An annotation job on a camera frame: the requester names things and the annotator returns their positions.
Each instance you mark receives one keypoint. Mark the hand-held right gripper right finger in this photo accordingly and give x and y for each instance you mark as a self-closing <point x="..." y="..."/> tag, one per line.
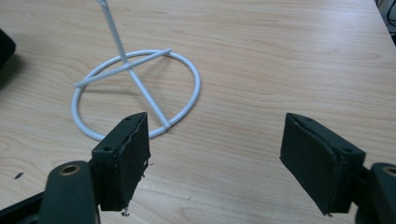
<point x="320" y="165"/>

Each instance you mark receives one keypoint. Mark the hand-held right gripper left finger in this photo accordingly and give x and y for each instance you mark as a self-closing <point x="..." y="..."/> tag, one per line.
<point x="120" y="168"/>

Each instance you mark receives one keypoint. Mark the black object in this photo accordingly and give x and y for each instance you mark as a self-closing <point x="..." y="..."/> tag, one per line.
<point x="4" y="48"/>

